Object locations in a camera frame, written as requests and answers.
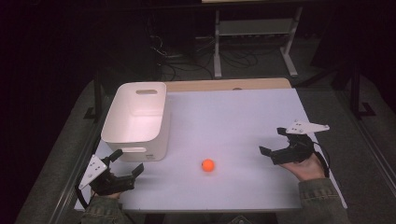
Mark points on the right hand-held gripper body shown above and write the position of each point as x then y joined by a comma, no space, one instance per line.
297,151

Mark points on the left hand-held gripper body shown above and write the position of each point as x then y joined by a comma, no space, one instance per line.
109,184

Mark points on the white plastic storage bin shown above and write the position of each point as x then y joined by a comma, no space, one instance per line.
137,124

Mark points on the orange ball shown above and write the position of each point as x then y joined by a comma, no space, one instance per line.
208,165

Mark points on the person's left hand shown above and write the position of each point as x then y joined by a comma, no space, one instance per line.
109,195

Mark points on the person's right hand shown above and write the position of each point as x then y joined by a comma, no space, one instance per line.
309,169

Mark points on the wooden board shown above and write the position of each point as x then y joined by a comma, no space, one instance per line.
218,84

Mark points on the black metal stand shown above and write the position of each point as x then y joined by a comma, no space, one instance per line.
355,90

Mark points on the white metal stand frame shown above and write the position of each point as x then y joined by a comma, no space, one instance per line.
255,27

